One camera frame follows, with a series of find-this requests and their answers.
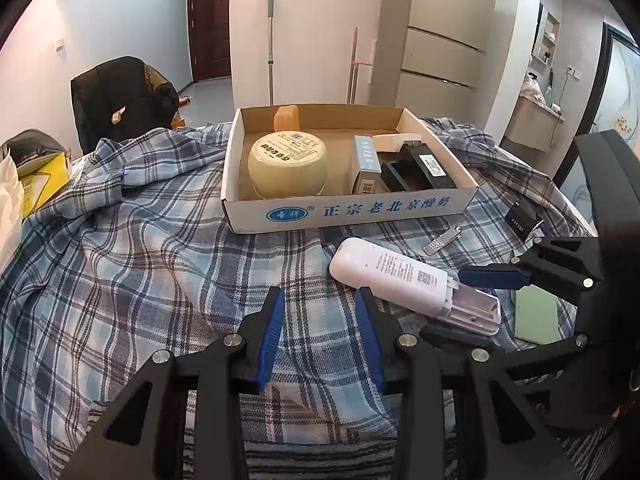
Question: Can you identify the patterned glass door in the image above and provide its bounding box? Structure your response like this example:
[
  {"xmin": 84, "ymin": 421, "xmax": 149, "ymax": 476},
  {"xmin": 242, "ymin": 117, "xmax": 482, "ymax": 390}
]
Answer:
[{"xmin": 555, "ymin": 22, "xmax": 640, "ymax": 201}]

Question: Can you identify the white plastic bag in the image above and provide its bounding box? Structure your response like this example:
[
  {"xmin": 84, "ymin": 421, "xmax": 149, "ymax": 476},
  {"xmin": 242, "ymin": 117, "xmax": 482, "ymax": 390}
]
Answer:
[{"xmin": 0, "ymin": 155, "xmax": 25, "ymax": 271}]

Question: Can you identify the black box white label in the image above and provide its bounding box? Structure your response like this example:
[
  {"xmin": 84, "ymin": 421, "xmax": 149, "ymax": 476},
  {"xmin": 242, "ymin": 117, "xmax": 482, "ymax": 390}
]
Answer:
[{"xmin": 401, "ymin": 142, "xmax": 461, "ymax": 191}]

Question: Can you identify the pink cloth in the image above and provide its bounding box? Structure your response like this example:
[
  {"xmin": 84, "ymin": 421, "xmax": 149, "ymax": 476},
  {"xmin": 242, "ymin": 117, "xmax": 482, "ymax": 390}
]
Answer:
[{"xmin": 520, "ymin": 72, "xmax": 546, "ymax": 106}]

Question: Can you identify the silver nail clipper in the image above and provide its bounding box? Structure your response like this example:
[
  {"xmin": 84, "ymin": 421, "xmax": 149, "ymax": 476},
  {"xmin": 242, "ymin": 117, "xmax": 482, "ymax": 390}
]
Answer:
[{"xmin": 422, "ymin": 230, "xmax": 463, "ymax": 256}]

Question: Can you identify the brown door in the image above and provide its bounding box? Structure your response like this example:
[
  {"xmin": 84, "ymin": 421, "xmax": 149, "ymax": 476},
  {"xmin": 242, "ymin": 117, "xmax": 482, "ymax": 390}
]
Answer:
[{"xmin": 186, "ymin": 0, "xmax": 232, "ymax": 84}]

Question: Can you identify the wooden chair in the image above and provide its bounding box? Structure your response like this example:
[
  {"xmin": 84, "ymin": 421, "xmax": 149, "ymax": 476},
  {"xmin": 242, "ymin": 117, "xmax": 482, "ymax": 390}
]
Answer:
[{"xmin": 142, "ymin": 60, "xmax": 174, "ymax": 95}]

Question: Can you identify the grey blue small box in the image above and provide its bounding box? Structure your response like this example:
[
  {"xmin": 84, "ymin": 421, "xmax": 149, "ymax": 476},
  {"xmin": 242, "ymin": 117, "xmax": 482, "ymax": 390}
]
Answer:
[{"xmin": 351, "ymin": 135, "xmax": 383, "ymax": 195}]

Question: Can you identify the blue plaid shirt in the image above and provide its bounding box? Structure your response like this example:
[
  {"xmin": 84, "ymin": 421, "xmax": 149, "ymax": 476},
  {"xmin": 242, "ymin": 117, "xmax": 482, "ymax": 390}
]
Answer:
[{"xmin": 0, "ymin": 117, "xmax": 616, "ymax": 480}]

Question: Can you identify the chair with black jacket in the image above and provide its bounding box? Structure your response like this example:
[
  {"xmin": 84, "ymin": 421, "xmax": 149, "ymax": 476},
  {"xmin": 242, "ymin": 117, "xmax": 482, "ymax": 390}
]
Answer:
[{"xmin": 70, "ymin": 56, "xmax": 179, "ymax": 156}]

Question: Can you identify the orange block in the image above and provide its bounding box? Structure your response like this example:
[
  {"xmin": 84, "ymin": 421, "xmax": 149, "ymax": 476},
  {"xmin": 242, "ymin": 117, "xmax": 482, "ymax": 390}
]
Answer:
[{"xmin": 273, "ymin": 105, "xmax": 300, "ymax": 131}]

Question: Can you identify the beige sink cabinet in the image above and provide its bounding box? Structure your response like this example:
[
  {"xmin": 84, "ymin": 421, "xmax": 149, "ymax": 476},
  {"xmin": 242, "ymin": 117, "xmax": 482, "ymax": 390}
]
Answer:
[{"xmin": 502, "ymin": 97, "xmax": 566, "ymax": 153}]

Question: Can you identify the grey handled mop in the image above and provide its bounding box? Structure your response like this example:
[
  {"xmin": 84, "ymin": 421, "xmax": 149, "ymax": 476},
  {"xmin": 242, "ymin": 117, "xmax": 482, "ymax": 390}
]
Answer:
[{"xmin": 266, "ymin": 0, "xmax": 277, "ymax": 107}]

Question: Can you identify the red broom handle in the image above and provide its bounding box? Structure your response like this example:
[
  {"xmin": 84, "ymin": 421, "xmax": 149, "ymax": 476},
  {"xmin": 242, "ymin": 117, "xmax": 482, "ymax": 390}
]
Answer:
[{"xmin": 346, "ymin": 25, "xmax": 373, "ymax": 106}]

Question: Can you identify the round cream tin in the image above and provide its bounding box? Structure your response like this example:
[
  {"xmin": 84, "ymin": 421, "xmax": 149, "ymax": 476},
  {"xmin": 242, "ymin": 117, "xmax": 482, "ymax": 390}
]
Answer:
[{"xmin": 247, "ymin": 130, "xmax": 329, "ymax": 198}]

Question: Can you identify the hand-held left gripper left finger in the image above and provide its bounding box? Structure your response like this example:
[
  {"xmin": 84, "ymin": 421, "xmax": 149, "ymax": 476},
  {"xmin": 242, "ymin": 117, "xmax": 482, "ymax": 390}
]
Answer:
[{"xmin": 60, "ymin": 286, "xmax": 287, "ymax": 480}]

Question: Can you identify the beige refrigerator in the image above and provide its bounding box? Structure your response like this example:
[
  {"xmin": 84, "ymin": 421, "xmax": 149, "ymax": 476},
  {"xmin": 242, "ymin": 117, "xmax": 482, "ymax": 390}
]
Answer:
[{"xmin": 367, "ymin": 0, "xmax": 501, "ymax": 133}]

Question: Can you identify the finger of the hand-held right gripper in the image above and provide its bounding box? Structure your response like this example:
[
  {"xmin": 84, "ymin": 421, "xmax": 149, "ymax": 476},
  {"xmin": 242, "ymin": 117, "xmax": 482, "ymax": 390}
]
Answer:
[
  {"xmin": 421, "ymin": 324, "xmax": 596, "ymax": 386},
  {"xmin": 459, "ymin": 235, "xmax": 608, "ymax": 306}
]

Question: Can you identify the white small box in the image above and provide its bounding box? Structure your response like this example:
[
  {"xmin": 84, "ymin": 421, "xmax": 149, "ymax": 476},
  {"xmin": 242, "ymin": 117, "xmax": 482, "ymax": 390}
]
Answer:
[{"xmin": 372, "ymin": 132, "xmax": 422, "ymax": 153}]

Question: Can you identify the white remote control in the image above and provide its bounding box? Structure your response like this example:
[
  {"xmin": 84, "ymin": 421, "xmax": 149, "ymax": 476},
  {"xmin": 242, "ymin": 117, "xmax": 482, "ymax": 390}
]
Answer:
[{"xmin": 328, "ymin": 237, "xmax": 502, "ymax": 336}]

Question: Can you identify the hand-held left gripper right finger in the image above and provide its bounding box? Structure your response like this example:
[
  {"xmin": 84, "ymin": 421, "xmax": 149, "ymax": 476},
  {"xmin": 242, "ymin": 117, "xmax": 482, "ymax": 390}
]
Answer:
[{"xmin": 354, "ymin": 287, "xmax": 583, "ymax": 480}]

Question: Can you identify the wall niche shelf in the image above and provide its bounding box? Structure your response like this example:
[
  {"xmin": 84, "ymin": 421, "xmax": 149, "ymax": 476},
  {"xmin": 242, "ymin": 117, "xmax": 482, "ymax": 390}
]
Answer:
[{"xmin": 530, "ymin": 10, "xmax": 561, "ymax": 68}]

